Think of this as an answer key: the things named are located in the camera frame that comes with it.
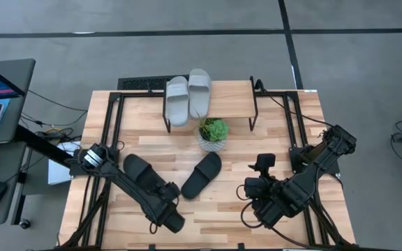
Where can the black aluminium rig frame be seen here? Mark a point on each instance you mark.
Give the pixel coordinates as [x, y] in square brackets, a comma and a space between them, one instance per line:
[134, 94]

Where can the green artificial plant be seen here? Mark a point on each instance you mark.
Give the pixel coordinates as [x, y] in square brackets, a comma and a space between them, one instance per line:
[218, 129]

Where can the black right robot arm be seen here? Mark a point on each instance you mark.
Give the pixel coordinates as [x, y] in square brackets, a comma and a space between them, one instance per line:
[305, 181]

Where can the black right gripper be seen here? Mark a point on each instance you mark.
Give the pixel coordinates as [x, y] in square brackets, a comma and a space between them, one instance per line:
[260, 188]

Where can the grey slide sandal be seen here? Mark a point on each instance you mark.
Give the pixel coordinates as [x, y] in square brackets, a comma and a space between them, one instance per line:
[177, 101]
[199, 92]

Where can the black desk support beam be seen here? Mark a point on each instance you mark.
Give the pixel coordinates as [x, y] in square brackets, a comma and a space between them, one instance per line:
[37, 143]

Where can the white triangle-patterned plant pot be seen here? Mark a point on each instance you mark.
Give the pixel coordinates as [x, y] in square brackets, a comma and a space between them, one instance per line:
[209, 146]

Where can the grey keyboard desk tray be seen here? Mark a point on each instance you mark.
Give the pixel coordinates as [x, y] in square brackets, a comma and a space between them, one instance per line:
[10, 164]

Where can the wooden shelf black metal legs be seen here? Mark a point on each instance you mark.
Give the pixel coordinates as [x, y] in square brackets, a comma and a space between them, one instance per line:
[232, 101]

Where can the black perforated panel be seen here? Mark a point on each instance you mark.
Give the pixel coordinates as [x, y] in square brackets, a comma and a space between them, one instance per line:
[141, 83]

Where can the black slide sandal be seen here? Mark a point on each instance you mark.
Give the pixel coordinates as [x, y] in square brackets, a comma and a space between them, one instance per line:
[201, 176]
[136, 167]

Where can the white paper sheet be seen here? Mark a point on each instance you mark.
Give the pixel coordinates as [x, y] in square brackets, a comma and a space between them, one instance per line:
[58, 171]

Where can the black caster wheel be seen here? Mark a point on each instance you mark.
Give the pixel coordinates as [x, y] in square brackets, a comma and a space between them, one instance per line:
[24, 224]

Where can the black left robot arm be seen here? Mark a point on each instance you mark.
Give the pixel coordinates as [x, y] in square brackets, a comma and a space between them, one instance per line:
[131, 184]

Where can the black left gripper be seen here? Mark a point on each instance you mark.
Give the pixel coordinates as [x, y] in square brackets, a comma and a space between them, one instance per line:
[169, 193]

